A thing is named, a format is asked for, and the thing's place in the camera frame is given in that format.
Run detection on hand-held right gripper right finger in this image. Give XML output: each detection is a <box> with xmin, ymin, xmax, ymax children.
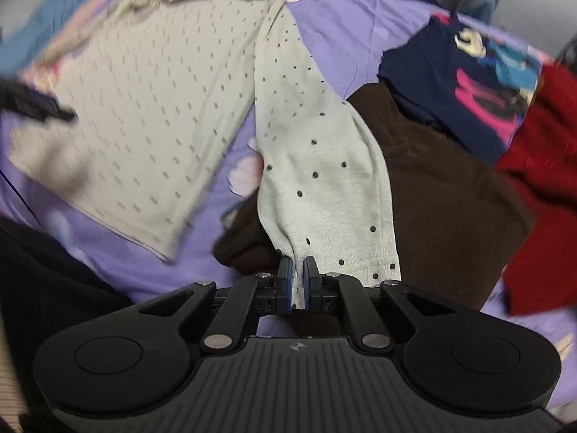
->
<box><xmin>303</xmin><ymin>256</ymin><xmax>457</xmax><ymax>355</ymax></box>

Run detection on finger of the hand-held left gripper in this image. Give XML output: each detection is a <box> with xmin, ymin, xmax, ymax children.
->
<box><xmin>0</xmin><ymin>76</ymin><xmax>78</xmax><ymax>123</ymax></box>

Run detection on purple floral bedsheet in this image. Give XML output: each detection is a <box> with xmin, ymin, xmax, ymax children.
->
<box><xmin>0</xmin><ymin>0</ymin><xmax>577</xmax><ymax>416</ymax></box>

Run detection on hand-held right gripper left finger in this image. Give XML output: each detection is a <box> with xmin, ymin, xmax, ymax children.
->
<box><xmin>137</xmin><ymin>257</ymin><xmax>294</xmax><ymax>355</ymax></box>

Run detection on brown garment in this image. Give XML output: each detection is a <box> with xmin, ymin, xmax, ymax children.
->
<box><xmin>212</xmin><ymin>82</ymin><xmax>537</xmax><ymax>312</ymax></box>

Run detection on blue blanket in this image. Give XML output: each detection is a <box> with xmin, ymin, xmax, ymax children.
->
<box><xmin>0</xmin><ymin>0</ymin><xmax>118</xmax><ymax>64</ymax></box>

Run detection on red garment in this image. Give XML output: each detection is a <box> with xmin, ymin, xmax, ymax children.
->
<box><xmin>493</xmin><ymin>63</ymin><xmax>577</xmax><ymax>316</ymax></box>

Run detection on navy printed garment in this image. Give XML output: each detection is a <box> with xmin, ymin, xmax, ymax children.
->
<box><xmin>378</xmin><ymin>11</ymin><xmax>544</xmax><ymax>167</ymax></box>

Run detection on light grey polka dot pants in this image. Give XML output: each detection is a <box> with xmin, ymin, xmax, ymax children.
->
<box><xmin>9</xmin><ymin>0</ymin><xmax>402</xmax><ymax>312</ymax></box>

